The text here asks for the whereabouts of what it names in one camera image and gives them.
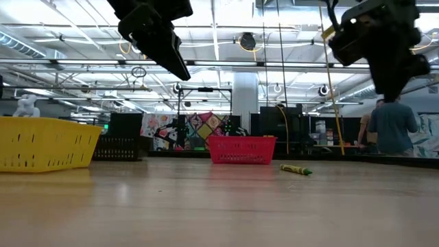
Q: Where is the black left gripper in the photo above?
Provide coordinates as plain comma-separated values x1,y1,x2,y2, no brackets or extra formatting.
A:
118,3,192,82

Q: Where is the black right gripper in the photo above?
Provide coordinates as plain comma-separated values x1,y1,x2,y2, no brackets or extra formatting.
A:
328,0,431,104

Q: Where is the green crayon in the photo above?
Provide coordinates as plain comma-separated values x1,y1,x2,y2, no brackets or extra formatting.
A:
279,163,313,176

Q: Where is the person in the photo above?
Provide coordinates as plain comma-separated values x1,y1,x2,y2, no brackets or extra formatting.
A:
368,99,420,157
357,98,385,149

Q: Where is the black gantry stand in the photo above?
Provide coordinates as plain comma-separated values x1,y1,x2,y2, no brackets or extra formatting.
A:
176,86,233,116

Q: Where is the black cabinet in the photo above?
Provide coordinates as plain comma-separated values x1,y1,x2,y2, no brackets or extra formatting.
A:
108,112,144,138

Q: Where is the colourful patterned fabric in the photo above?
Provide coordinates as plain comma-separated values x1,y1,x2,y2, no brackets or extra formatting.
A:
140,110,231,152

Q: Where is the black plastic basket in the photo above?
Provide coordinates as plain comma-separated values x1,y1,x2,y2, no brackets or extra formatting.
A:
92,134,152,161

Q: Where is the red plastic basket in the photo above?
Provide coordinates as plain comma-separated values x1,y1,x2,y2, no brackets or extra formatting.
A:
207,135,277,165

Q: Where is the black computer tower case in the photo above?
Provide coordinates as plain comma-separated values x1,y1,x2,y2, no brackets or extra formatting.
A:
250,104,305,154

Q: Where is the white humanoid figure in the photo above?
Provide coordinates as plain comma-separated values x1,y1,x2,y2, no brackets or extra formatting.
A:
12,93,41,118

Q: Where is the yellow plastic basket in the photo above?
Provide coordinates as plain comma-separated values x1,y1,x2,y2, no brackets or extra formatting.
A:
0,115,104,173

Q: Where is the yellow power cord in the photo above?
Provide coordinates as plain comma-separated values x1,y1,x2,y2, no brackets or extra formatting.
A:
318,5,346,156

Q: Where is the yellow cable tag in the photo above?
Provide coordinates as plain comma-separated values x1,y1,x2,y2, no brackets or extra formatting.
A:
320,25,336,40

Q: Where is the black hanging cord reel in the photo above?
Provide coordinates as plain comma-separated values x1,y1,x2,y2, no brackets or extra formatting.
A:
239,31,257,51

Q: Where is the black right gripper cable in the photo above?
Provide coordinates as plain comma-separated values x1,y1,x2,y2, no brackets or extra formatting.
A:
324,0,341,32

